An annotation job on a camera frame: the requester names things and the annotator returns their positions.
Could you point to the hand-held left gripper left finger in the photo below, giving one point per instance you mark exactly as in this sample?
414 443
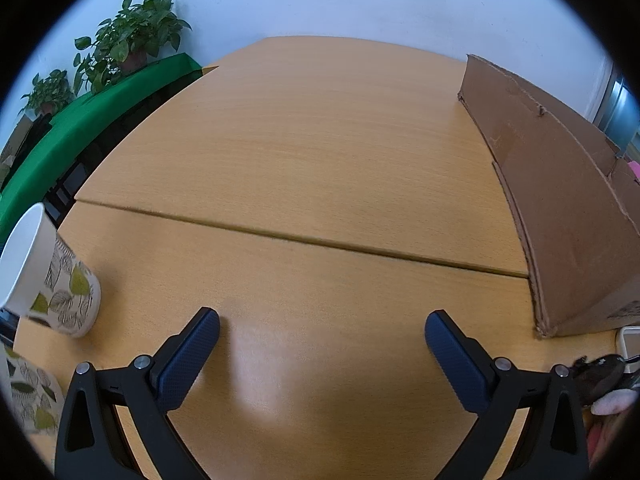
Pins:
190 355

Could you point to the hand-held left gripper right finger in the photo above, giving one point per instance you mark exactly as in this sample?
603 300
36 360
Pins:
457 360

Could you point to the pastel plush toy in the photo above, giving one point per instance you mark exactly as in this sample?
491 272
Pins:
612 402

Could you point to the large cardboard box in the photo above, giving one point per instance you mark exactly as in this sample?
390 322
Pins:
560 210

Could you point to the wooden desktop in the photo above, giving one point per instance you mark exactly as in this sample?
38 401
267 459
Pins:
300 160

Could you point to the leaf print paper cup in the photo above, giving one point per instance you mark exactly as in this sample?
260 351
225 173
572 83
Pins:
30 400
60 285

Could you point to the white rectangular object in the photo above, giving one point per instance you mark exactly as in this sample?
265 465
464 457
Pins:
629 342

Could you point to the black chair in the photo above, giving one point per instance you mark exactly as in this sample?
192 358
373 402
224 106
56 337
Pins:
70 187

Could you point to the small pink object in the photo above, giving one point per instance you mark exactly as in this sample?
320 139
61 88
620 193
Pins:
635 169

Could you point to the green tablecloth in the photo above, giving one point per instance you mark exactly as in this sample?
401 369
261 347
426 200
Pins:
75 120

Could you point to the black bag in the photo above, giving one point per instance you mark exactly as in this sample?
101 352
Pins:
36 135

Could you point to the small potted plant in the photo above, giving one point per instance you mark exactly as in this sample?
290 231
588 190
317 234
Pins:
47 90

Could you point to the large potted plant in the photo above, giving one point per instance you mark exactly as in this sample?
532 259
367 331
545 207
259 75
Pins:
130 35

